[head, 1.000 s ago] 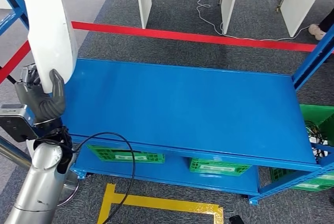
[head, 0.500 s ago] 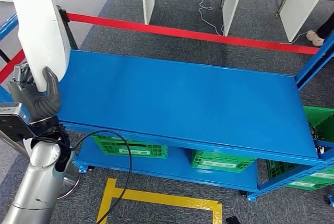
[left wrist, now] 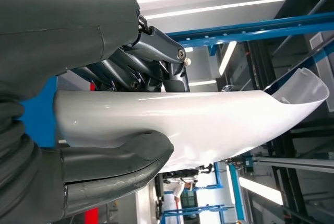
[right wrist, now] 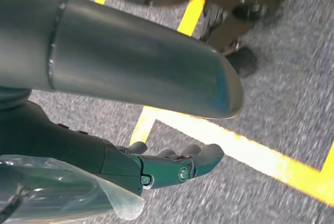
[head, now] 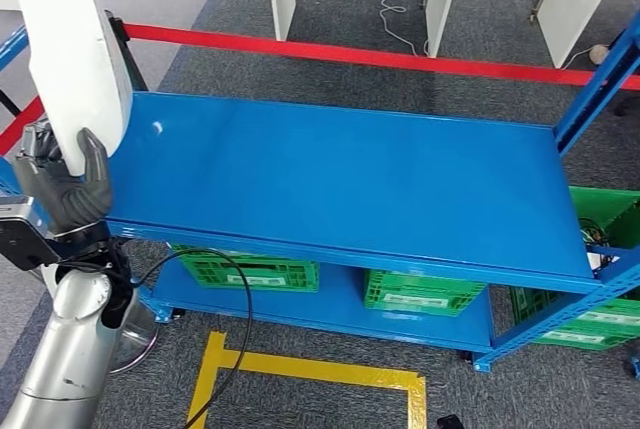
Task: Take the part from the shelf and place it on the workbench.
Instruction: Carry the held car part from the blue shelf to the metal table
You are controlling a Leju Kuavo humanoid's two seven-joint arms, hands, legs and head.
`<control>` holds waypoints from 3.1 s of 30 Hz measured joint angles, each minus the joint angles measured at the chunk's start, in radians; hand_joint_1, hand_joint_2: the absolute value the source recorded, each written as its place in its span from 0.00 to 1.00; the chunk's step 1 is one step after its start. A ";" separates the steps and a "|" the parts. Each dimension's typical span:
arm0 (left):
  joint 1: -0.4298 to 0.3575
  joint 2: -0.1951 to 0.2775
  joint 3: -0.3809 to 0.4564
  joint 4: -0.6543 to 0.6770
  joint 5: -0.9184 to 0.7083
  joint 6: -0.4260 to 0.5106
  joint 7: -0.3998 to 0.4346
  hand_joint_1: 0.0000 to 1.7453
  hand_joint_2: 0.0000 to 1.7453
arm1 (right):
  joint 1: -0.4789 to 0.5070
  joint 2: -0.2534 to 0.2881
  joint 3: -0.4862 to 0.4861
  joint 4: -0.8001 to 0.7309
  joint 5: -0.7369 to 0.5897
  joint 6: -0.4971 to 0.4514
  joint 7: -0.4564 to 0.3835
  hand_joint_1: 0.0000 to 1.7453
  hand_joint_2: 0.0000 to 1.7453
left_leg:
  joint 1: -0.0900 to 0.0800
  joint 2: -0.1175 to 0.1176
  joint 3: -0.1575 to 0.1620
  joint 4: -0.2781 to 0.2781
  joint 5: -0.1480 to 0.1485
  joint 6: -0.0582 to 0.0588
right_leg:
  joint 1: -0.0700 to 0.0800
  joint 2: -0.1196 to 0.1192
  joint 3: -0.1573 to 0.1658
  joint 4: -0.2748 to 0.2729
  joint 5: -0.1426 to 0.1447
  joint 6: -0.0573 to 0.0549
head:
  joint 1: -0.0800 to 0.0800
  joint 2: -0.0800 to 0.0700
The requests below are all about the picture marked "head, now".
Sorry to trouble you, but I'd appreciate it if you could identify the white curved plastic part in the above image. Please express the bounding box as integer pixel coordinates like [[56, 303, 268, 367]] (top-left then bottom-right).
[[2, 0, 134, 179]]

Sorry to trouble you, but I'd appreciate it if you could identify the blue metal shelf rack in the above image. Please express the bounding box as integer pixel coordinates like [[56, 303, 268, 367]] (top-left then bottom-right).
[[0, 8, 640, 374]]

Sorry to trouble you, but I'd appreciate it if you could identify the red barrier belt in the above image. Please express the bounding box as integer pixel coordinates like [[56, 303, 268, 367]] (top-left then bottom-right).
[[0, 95, 46, 157], [122, 23, 640, 93]]

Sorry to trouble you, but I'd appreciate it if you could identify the yellow floor tape square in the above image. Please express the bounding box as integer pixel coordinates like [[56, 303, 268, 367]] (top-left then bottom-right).
[[186, 331, 427, 429]]

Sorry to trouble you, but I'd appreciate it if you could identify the chrome stanchion with round base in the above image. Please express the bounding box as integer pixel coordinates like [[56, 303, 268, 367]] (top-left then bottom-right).
[[107, 303, 161, 376]]

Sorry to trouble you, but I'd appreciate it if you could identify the green open plastic crate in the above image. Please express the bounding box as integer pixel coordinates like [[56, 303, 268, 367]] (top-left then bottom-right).
[[570, 186, 640, 295]]

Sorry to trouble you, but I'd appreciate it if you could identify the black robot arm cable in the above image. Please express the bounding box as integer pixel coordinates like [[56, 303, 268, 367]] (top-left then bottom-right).
[[130, 248, 254, 429]]

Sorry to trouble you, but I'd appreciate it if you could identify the white floor cable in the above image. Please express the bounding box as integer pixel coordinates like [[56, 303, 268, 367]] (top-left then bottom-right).
[[379, 0, 431, 58]]

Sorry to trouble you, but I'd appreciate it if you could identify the dark stanchion post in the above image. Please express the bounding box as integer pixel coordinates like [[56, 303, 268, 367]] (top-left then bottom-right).
[[107, 11, 149, 93]]

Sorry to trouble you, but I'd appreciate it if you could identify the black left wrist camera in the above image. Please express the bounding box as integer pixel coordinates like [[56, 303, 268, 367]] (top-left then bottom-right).
[[0, 195, 63, 273]]

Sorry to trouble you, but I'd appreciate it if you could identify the thin black barrier strap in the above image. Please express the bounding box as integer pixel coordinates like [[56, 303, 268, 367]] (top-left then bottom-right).
[[0, 89, 22, 117]]

